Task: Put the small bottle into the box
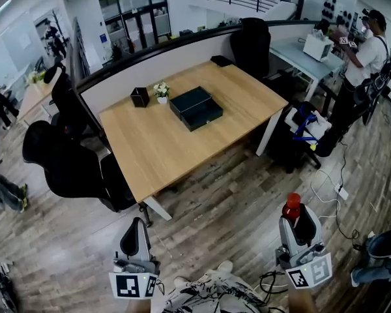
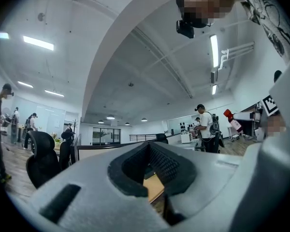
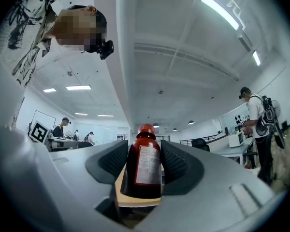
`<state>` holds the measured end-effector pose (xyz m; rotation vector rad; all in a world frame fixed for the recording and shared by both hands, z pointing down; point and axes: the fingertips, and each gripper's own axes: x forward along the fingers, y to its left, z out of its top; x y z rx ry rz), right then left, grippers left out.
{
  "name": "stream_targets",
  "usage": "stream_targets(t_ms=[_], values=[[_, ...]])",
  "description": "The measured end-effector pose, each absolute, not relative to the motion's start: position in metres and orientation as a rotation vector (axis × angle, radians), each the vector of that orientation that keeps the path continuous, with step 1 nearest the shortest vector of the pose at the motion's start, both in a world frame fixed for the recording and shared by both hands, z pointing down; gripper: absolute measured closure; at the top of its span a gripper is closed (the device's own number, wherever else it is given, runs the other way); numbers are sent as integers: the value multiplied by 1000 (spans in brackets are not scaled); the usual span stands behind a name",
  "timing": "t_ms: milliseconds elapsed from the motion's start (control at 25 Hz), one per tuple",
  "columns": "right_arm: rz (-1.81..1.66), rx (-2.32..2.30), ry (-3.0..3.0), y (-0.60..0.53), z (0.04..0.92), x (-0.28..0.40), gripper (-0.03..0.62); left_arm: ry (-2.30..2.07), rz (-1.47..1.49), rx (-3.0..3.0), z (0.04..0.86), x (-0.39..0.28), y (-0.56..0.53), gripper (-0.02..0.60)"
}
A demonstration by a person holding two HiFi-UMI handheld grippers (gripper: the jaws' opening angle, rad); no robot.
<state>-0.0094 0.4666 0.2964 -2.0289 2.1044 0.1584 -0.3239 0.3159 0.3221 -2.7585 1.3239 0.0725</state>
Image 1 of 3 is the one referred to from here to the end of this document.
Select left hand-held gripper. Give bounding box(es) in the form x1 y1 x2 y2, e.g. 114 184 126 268
109 217 161 300

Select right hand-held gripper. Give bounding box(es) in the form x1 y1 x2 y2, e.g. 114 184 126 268
275 203 334 290

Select red capped drink bottle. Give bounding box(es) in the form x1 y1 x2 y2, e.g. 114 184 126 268
282 192 302 222

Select dark green box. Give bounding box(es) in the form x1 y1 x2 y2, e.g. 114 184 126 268
168 85 224 132

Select person's left forearm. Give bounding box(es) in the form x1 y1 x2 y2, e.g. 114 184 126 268
125 297 151 313

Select person's right forearm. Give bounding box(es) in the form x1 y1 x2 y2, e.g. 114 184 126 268
286 284 317 313

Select black chair with belongings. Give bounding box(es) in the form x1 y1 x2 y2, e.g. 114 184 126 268
267 101 334 175

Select person's white shoe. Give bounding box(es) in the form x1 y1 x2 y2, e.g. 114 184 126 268
214 260 234 273

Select person's patterned shorts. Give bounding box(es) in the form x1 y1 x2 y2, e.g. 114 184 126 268
162 269 268 313

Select black mesh office chair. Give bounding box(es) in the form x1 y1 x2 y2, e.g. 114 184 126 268
22 119 141 213

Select black square pen holder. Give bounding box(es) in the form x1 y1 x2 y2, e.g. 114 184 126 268
130 87 151 108

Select white potted flowers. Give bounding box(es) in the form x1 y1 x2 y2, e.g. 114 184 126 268
152 82 171 105

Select black high-back office chair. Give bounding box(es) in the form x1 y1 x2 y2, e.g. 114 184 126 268
42 62 102 140

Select grey desk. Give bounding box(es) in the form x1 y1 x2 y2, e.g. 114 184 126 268
268 37 346 104

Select light wooden desk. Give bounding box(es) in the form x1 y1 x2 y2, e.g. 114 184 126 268
18 72 66 127

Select black flat device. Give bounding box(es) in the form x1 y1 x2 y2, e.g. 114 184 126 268
210 55 235 68

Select black floor cable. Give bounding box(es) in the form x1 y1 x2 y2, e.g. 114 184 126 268
259 271 289 296

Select white bundle with blue strap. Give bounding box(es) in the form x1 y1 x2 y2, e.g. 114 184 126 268
285 104 332 146

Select white partition with black rail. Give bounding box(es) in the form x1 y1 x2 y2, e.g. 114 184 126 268
73 20 317 136

